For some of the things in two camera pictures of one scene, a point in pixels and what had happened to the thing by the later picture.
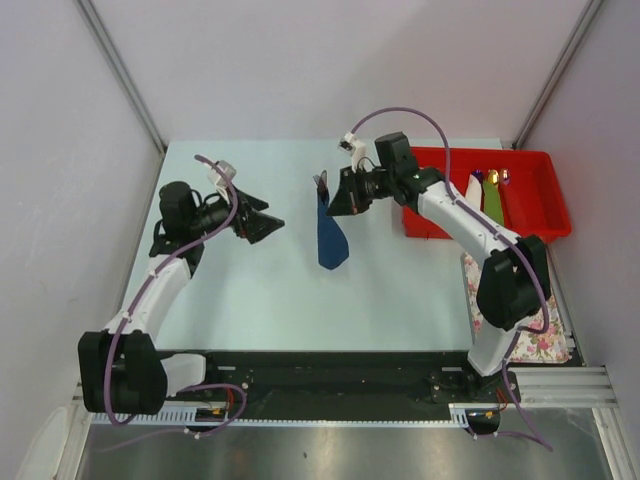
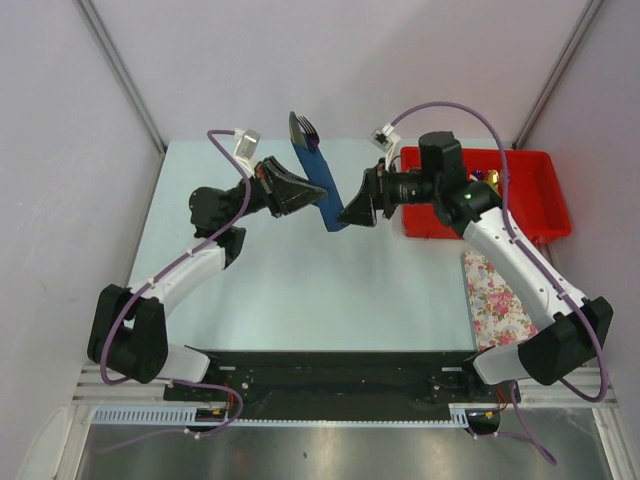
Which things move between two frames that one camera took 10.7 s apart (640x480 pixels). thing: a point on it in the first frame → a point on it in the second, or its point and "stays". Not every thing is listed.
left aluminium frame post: [122, 70] stays
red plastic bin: [539, 199] stays
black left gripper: [258, 225] → [281, 191]
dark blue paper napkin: [333, 247] → [315, 166]
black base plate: [344, 383] stays
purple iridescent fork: [322, 183] → [311, 133]
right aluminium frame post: [560, 67] stays
